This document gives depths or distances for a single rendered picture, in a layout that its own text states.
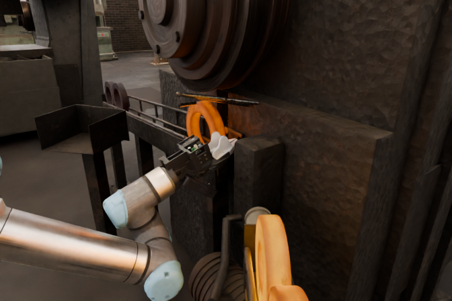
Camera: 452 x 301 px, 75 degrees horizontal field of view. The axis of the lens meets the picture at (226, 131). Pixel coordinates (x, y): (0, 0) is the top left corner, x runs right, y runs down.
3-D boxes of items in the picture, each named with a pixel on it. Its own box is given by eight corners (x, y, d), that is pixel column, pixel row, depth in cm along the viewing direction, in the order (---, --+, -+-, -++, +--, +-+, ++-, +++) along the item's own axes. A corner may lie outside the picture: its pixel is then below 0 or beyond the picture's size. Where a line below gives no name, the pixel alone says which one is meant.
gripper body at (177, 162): (210, 142, 71) (167, 168, 66) (220, 168, 75) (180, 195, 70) (194, 132, 76) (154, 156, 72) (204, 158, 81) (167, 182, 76)
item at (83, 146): (101, 236, 155) (76, 103, 129) (143, 248, 146) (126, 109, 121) (69, 264, 137) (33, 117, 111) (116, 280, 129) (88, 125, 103)
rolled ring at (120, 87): (119, 82, 151) (126, 82, 153) (109, 81, 166) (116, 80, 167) (125, 118, 156) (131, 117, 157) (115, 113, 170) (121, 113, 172)
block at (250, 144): (261, 208, 84) (266, 130, 76) (282, 223, 78) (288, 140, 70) (231, 222, 79) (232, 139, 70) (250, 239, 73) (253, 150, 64)
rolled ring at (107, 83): (109, 81, 165) (116, 80, 167) (102, 80, 180) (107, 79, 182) (115, 113, 170) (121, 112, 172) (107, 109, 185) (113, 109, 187)
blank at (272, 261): (275, 197, 52) (255, 197, 52) (295, 256, 37) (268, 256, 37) (272, 271, 56) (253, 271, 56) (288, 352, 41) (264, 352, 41)
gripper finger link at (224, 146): (239, 128, 76) (210, 146, 72) (244, 146, 79) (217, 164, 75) (232, 125, 78) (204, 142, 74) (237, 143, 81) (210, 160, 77)
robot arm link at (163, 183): (165, 207, 69) (151, 191, 75) (181, 195, 70) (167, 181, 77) (153, 183, 65) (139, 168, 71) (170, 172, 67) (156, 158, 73)
